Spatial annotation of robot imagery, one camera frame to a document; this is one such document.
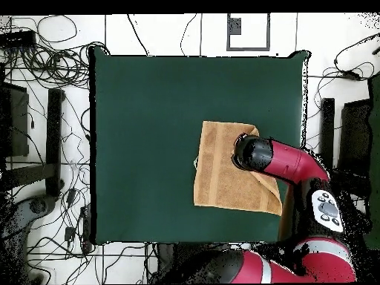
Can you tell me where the thin black cable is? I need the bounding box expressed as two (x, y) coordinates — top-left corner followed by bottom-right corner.
(126, 13), (149, 57)
(180, 13), (198, 57)

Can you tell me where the small grey square plate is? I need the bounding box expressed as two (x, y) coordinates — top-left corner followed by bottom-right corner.
(229, 17), (242, 36)

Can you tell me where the black flat panel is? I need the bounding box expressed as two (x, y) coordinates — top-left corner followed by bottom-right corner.
(0, 82), (30, 158)
(338, 99), (372, 176)

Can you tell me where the black power strip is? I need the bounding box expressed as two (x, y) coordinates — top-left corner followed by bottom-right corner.
(79, 205), (92, 254)
(0, 30), (37, 50)

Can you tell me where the tangled black cable bundle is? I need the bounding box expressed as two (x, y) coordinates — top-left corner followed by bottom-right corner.
(2, 41), (111, 90)

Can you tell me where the tan terry towel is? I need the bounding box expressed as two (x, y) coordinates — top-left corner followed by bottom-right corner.
(193, 119), (284, 217)

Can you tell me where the green cloth cover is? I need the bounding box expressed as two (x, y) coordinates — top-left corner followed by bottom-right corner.
(363, 72), (380, 251)

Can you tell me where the dark green table cloth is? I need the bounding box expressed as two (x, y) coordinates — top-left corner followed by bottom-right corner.
(88, 45), (312, 246)

